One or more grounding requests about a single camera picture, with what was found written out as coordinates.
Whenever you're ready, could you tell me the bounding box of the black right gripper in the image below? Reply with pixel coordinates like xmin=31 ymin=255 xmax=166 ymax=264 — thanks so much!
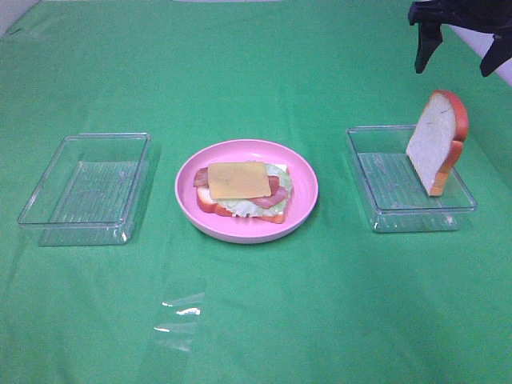
xmin=408 ymin=0 xmax=511 ymax=77

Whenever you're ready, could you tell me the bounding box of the toy bread slice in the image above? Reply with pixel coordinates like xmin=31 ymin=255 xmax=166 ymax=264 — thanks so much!
xmin=194 ymin=187 xmax=285 ymax=224
xmin=406 ymin=90 xmax=469 ymax=197

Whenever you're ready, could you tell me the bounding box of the toy bacon strip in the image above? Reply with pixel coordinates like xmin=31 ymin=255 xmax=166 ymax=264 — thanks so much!
xmin=250 ymin=186 xmax=288 ymax=209
xmin=193 ymin=167 xmax=281 ymax=197

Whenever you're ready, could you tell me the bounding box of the yellow toy cheese slice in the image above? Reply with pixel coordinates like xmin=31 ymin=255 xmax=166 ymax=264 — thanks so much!
xmin=207 ymin=161 xmax=271 ymax=200

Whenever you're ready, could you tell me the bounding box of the toy lettuce leaf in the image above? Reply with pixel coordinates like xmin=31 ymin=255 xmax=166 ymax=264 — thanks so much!
xmin=218 ymin=163 xmax=293 ymax=222

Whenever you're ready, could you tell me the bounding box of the right clear plastic tray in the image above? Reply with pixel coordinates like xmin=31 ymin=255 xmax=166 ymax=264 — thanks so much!
xmin=346 ymin=125 xmax=478 ymax=233

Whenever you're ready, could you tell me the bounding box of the clear plastic tray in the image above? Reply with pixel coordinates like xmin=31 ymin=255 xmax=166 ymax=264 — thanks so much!
xmin=346 ymin=125 xmax=478 ymax=233
xmin=18 ymin=133 xmax=151 ymax=246

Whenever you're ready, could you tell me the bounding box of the pink round plate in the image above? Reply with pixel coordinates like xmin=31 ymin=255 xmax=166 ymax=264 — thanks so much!
xmin=174 ymin=139 xmax=318 ymax=244

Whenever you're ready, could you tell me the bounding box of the green tablecloth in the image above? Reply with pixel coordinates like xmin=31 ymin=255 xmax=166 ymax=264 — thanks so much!
xmin=1 ymin=1 xmax=511 ymax=383

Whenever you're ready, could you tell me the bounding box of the left clear plastic tray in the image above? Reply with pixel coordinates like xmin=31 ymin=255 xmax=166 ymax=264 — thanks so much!
xmin=18 ymin=133 xmax=151 ymax=246

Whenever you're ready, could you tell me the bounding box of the clear tape patch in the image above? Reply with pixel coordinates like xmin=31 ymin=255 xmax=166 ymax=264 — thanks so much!
xmin=152 ymin=277 xmax=207 ymax=353

